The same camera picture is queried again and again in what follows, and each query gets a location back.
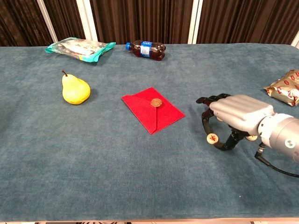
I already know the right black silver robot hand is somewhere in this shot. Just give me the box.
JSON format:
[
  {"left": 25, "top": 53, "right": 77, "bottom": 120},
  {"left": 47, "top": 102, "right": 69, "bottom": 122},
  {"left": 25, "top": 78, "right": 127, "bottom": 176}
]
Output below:
[{"left": 195, "top": 93, "right": 275, "bottom": 151}]

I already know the gold red snack package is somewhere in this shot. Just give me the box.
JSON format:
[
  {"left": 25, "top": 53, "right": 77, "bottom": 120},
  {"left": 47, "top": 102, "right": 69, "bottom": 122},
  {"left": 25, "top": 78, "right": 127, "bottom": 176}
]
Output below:
[{"left": 263, "top": 69, "right": 299, "bottom": 107}]

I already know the red envelope with gold seal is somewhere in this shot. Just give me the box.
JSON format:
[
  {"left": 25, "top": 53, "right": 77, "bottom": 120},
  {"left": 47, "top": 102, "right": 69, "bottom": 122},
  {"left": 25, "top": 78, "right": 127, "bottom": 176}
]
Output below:
[{"left": 121, "top": 87, "right": 186, "bottom": 135}]

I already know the small cola bottle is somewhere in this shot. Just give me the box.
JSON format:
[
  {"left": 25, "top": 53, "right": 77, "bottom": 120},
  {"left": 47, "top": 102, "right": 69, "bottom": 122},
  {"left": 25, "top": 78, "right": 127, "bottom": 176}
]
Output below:
[{"left": 125, "top": 40, "right": 167, "bottom": 62}]

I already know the black pleated curtain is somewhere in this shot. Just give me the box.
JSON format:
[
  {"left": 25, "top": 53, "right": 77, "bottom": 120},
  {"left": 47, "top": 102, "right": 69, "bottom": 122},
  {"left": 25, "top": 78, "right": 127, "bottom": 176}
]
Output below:
[{"left": 0, "top": 0, "right": 299, "bottom": 47}]

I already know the teal table cloth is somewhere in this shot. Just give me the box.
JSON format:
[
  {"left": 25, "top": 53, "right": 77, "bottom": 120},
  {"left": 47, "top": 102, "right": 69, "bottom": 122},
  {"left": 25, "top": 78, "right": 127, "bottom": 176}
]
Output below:
[{"left": 0, "top": 43, "right": 299, "bottom": 222}]

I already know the yellow pear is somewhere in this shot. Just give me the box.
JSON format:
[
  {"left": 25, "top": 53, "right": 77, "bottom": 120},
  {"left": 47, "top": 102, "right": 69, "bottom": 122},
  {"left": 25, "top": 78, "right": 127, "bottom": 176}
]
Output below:
[{"left": 61, "top": 70, "right": 91, "bottom": 105}]

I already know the teal snack bag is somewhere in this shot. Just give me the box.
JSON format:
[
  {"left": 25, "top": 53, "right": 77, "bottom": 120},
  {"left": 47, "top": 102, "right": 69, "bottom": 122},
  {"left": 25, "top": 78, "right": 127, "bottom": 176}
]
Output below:
[{"left": 44, "top": 36, "right": 117, "bottom": 63}]

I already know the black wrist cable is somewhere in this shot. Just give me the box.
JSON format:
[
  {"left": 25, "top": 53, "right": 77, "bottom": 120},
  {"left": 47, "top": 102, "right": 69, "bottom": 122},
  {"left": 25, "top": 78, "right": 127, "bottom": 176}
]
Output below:
[{"left": 254, "top": 142, "right": 299, "bottom": 178}]

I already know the wide white frame post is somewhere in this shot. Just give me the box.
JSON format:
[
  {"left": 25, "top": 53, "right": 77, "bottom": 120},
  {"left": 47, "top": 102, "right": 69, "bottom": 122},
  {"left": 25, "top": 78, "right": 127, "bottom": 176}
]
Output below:
[
  {"left": 76, "top": 0, "right": 98, "bottom": 42},
  {"left": 187, "top": 0, "right": 203, "bottom": 44},
  {"left": 290, "top": 30, "right": 299, "bottom": 49}
]

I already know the thin white frame post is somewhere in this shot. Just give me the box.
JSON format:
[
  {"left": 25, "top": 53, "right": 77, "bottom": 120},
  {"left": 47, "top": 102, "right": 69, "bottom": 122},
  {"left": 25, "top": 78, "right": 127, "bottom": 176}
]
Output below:
[{"left": 36, "top": 0, "right": 59, "bottom": 44}]

